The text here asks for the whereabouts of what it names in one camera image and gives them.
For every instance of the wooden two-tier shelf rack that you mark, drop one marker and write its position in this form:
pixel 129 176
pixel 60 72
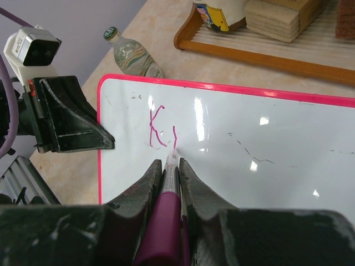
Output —
pixel 315 53

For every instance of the clear glass bottle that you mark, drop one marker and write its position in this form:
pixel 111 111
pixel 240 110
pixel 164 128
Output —
pixel 131 56

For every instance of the pink framed whiteboard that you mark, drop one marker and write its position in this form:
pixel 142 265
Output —
pixel 256 148

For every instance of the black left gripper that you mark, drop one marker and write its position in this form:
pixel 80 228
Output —
pixel 62 120

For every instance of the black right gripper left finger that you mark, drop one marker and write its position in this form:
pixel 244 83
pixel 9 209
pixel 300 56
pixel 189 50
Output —
pixel 37 230

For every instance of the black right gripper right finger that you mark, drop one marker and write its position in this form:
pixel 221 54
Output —
pixel 222 234

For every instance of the tan sponge block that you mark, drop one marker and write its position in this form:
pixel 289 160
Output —
pixel 282 20

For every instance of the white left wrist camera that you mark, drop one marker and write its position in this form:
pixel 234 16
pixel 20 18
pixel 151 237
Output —
pixel 30 53

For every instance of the magenta capped whiteboard marker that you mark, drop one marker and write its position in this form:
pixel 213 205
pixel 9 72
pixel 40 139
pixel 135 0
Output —
pixel 166 239

